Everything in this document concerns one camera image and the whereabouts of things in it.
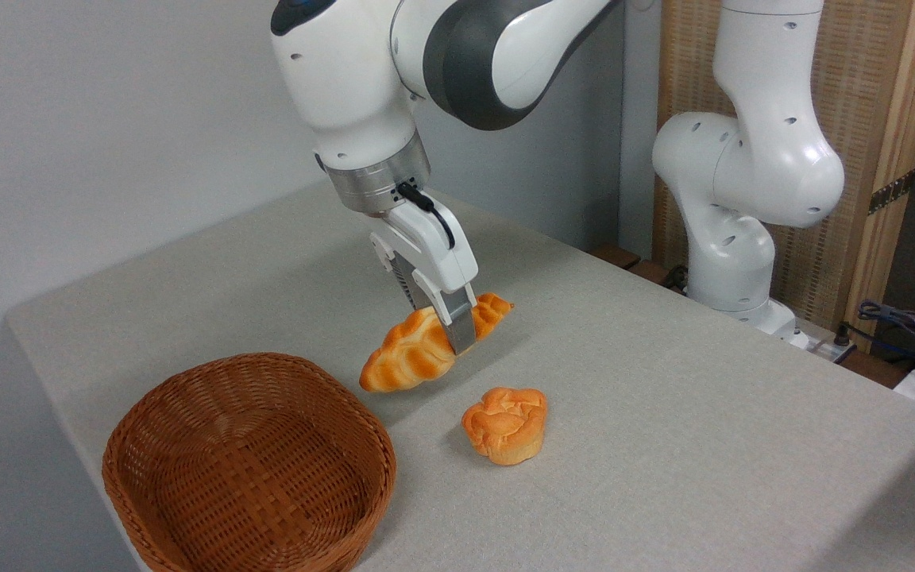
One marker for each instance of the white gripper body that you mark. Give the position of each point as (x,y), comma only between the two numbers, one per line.
(434,242)

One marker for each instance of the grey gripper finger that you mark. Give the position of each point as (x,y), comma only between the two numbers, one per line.
(406,282)
(461,330)

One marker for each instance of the long braided bread roll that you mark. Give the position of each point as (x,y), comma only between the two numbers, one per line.
(410,357)

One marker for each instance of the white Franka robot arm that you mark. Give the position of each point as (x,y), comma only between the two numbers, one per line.
(767,159)

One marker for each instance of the round muffin-shaped bread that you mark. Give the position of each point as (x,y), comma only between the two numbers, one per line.
(505,425)

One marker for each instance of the brown woven wicker basket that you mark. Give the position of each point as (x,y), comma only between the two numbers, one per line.
(267,520)

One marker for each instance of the wooden woven screen panel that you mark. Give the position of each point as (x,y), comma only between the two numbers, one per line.
(851,79)

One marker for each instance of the dark metal hinge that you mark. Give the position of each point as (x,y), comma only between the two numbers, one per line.
(891,193)

